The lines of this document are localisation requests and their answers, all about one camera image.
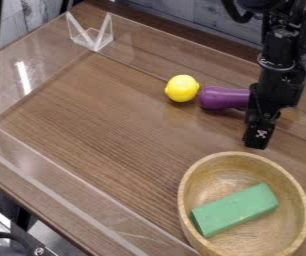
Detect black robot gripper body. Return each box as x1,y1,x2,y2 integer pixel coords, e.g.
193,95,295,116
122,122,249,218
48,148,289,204
245,55,306,123

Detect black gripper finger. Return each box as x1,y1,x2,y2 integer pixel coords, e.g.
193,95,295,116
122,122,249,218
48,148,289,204
243,115,275,150

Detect purple toy eggplant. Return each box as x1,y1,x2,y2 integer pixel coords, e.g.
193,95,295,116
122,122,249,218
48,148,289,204
199,86,249,110

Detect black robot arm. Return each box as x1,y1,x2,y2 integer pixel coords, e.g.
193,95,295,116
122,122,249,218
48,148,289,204
221,0,306,149

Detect brown wooden bowl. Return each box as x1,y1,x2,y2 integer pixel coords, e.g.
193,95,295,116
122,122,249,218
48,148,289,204
177,151,306,256

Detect yellow toy lemon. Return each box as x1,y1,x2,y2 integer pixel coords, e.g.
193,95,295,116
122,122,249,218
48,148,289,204
164,75,200,103

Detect green rectangular block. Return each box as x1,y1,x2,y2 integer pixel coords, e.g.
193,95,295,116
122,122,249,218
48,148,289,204
189,183,279,238

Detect clear acrylic tray walls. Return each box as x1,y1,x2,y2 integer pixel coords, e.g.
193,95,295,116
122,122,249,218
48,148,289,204
0,18,306,256

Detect clear acrylic corner bracket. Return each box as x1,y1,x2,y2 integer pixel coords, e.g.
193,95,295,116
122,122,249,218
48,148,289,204
65,13,113,52

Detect black cable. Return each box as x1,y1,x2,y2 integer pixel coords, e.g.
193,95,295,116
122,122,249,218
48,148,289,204
0,231,36,256

